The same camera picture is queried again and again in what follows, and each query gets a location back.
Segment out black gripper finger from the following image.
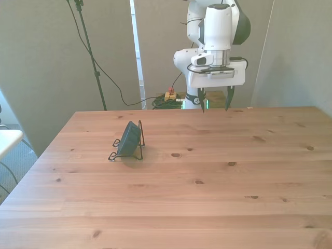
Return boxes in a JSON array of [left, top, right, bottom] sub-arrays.
[[224, 86, 236, 112], [197, 87, 207, 114]]

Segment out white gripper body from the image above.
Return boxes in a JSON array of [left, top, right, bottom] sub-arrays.
[[187, 59, 246, 89]]

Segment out dark blue bowl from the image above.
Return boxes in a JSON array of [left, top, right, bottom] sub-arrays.
[[116, 121, 142, 157]]

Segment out yellow emergency stop box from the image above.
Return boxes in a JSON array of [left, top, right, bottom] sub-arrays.
[[164, 87, 177, 102]]

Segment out white side table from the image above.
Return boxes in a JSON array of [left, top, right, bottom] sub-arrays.
[[0, 129, 24, 158]]

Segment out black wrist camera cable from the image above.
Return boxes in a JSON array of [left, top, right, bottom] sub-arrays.
[[179, 17, 249, 76]]

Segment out green coiled cable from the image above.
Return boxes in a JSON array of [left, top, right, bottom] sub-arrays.
[[151, 95, 185, 110]]

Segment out white vertical frame strip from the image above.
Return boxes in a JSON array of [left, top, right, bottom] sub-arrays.
[[129, 0, 146, 110]]

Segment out black camera stand cable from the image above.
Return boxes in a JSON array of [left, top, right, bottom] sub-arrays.
[[66, 0, 184, 107]]

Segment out black wire dish stand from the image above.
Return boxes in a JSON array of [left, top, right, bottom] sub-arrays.
[[107, 119, 146, 162]]

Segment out black camera stand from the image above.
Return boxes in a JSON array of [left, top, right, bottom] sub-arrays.
[[66, 0, 108, 112]]

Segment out black floor cable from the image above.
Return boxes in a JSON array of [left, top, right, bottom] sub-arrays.
[[0, 161, 18, 195]]

